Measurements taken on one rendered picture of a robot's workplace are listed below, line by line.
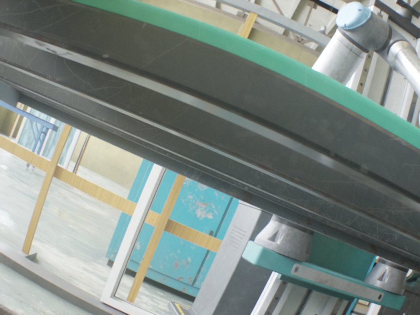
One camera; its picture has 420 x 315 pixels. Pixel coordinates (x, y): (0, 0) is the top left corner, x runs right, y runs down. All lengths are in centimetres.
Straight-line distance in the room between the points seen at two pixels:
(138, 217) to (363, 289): 151
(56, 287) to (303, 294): 137
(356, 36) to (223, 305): 112
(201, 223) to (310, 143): 443
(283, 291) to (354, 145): 184
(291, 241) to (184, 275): 292
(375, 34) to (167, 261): 339
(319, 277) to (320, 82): 166
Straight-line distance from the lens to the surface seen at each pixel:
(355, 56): 170
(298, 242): 190
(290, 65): 31
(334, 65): 171
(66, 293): 307
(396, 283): 210
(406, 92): 233
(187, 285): 479
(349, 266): 217
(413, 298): 494
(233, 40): 31
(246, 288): 226
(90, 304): 305
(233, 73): 31
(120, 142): 115
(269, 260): 188
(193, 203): 473
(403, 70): 165
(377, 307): 481
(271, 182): 89
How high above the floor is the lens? 78
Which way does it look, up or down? 3 degrees up
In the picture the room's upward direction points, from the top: 23 degrees clockwise
